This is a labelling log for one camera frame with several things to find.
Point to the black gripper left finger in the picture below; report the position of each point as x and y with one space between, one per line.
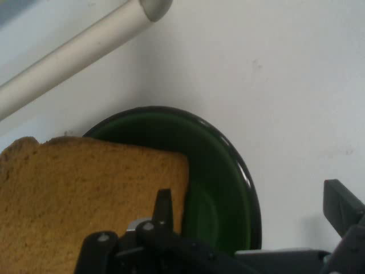
163 205

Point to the dark green round plate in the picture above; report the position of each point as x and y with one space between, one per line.
222 185

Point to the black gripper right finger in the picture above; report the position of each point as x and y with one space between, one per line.
345 211

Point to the brown toast bread slice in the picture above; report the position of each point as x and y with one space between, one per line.
71 194

